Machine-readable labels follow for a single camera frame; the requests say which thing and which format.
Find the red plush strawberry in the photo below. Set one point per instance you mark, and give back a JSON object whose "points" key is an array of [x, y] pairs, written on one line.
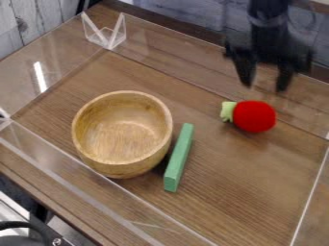
{"points": [[252, 116]]}

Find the clear acrylic tray wall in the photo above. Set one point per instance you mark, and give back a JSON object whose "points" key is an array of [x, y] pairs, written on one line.
{"points": [[255, 188]]}

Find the wooden bowl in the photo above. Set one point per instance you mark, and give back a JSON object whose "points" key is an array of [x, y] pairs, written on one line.
{"points": [[122, 133]]}

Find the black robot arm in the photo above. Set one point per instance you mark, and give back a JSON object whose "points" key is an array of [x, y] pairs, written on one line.
{"points": [[268, 14]]}

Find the green rectangular block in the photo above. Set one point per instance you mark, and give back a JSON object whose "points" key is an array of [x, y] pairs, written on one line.
{"points": [[172, 177]]}

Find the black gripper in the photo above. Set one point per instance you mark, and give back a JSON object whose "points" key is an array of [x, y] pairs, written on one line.
{"points": [[270, 46]]}

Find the black clamp bracket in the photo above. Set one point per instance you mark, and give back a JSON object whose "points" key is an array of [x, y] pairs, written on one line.
{"points": [[46, 234]]}

